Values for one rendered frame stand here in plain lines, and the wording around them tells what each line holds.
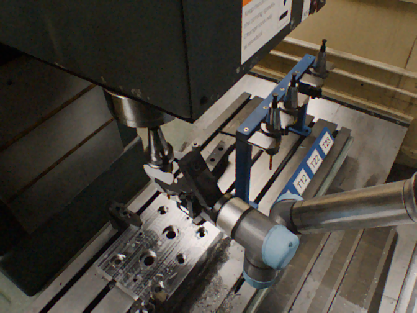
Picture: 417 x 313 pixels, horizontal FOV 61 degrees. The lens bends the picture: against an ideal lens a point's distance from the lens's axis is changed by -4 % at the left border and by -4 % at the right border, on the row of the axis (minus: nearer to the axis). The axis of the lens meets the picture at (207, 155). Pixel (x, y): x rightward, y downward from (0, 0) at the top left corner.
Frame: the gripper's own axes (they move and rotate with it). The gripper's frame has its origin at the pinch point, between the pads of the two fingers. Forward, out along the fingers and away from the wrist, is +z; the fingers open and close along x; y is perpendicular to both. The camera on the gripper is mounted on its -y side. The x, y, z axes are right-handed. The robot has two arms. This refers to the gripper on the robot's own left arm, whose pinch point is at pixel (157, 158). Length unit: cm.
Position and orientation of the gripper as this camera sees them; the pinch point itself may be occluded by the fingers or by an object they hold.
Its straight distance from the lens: 82.2
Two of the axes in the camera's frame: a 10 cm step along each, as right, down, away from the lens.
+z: -7.4, -4.6, 4.9
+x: 6.7, -5.5, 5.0
